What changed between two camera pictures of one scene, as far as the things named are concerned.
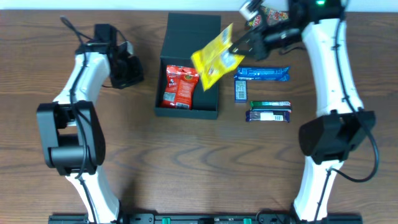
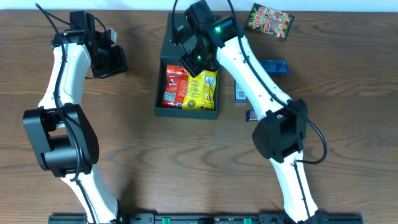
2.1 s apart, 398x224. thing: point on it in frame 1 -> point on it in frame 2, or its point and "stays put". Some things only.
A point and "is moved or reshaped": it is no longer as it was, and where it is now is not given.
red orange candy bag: [180, 84] stays put
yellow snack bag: [216, 57] is moved or reshaped
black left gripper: [128, 73] -> [115, 62]
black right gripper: [255, 43] -> [193, 62]
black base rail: [269, 218] stays put
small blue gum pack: [240, 91] stays put
